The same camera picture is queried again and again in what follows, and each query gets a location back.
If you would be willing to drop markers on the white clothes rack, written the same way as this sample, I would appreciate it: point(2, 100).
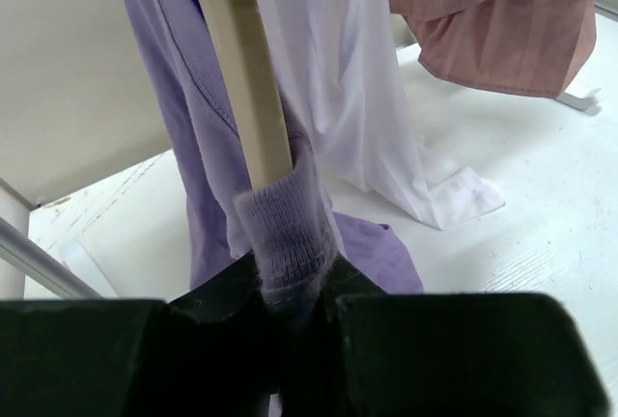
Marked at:
point(27, 257)

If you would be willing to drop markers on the purple t shirt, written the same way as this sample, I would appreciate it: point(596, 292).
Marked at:
point(290, 226)

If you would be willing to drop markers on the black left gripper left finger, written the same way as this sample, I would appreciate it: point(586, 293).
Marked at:
point(199, 355)

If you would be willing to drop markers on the pink shirt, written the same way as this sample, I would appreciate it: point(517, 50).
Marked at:
point(529, 48)

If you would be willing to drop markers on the white tank top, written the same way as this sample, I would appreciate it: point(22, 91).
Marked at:
point(337, 67)

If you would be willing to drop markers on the wooden hanger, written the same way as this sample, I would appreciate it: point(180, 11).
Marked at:
point(240, 42)

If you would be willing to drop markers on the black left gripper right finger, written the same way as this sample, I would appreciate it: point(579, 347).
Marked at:
point(458, 354)

